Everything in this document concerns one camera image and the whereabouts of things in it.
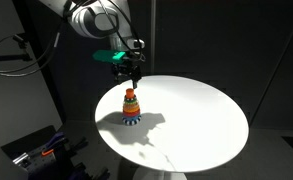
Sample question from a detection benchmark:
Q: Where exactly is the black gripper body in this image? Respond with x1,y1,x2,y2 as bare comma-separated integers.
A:
110,58,144,82

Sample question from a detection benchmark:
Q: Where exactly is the orange stacker peg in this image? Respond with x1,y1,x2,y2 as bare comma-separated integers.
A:
125,88,136,100

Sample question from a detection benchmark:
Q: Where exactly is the grey vertical pole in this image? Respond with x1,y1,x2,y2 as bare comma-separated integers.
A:
149,0,157,75

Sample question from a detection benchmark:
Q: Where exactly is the purple clamp with orange trigger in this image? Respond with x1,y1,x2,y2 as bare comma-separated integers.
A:
40,132,70,157

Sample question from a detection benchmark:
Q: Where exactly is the perforated metal breadboard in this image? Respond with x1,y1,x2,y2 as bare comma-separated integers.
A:
25,148,64,180

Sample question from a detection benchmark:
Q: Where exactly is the silver metal rod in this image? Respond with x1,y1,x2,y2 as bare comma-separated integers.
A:
12,152,31,166

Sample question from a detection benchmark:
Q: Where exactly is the green stacker ring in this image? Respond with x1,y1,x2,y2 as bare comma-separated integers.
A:
123,99,139,106

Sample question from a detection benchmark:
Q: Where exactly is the orange stacker ring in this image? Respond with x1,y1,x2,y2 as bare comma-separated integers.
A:
122,103,141,113

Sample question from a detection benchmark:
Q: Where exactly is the red stacker ring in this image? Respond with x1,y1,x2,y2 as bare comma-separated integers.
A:
122,111,142,118

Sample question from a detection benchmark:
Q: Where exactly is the blue stacker ring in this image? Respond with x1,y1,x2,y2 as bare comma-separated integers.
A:
122,115,142,122

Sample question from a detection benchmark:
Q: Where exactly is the large black white striped ring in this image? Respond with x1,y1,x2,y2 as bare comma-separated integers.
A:
121,116,143,127

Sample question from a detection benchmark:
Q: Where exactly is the black handled clamp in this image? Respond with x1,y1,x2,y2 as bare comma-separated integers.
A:
70,137,89,154

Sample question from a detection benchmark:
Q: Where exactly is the black cable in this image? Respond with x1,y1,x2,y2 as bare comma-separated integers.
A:
0,9,70,75
0,19,67,78

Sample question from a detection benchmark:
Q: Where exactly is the white table pedestal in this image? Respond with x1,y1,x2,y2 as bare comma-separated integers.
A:
131,165,188,180

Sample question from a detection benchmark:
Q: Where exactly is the black clamp handle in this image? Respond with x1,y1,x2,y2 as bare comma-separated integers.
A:
95,167,111,180

